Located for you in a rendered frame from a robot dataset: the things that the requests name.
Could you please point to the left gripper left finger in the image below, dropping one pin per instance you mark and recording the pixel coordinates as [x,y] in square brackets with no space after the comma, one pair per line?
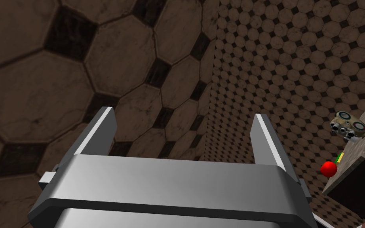
[97,133]

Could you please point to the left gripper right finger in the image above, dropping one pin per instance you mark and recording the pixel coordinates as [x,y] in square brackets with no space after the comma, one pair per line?
[266,141]

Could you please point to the red apple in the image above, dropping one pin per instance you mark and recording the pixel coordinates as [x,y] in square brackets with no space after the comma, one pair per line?
[328,168]

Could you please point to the green yellow pencil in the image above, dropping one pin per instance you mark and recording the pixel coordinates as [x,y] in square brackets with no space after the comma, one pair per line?
[339,157]

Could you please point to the beige alarm clock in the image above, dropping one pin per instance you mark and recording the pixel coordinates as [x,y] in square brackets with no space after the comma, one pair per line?
[348,125]

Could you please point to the dark cabinet with stone top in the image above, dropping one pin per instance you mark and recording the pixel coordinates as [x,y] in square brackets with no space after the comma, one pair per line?
[360,177]

